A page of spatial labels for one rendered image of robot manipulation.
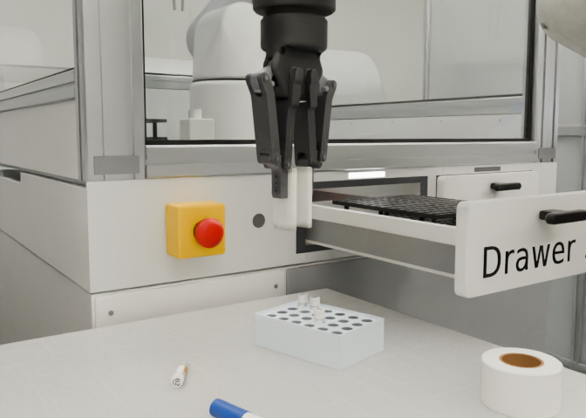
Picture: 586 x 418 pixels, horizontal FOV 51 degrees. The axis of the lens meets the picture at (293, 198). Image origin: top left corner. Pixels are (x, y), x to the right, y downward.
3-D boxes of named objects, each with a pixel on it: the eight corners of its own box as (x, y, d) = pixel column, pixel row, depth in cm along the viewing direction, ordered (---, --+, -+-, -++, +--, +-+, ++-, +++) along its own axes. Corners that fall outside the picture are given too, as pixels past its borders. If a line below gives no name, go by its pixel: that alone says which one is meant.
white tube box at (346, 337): (384, 350, 70) (384, 318, 70) (339, 371, 64) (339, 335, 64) (300, 327, 79) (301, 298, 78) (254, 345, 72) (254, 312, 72)
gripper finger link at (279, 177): (288, 153, 69) (269, 153, 66) (288, 198, 69) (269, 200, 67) (278, 152, 70) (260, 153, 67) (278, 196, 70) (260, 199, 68)
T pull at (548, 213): (589, 220, 77) (589, 209, 77) (553, 225, 73) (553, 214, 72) (562, 217, 80) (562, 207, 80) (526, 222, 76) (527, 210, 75)
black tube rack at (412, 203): (519, 249, 91) (520, 205, 91) (435, 263, 81) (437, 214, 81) (410, 229, 109) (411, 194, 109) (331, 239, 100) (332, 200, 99)
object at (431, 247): (585, 256, 87) (588, 214, 86) (463, 281, 73) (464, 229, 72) (389, 223, 120) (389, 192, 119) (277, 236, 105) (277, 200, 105)
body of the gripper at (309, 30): (293, 24, 74) (293, 102, 75) (242, 14, 68) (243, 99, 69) (344, 17, 69) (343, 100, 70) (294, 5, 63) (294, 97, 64)
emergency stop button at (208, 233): (226, 247, 82) (226, 217, 82) (199, 250, 80) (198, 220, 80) (215, 243, 85) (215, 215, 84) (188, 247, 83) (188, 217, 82)
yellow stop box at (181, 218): (228, 255, 85) (228, 202, 85) (180, 261, 81) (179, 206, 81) (212, 250, 89) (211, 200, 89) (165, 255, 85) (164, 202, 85)
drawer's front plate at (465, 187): (537, 223, 131) (539, 171, 129) (442, 236, 114) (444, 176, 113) (529, 222, 132) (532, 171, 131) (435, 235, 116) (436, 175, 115)
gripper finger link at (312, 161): (282, 71, 71) (291, 71, 72) (290, 167, 73) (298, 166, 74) (309, 69, 68) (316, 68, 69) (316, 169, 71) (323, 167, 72)
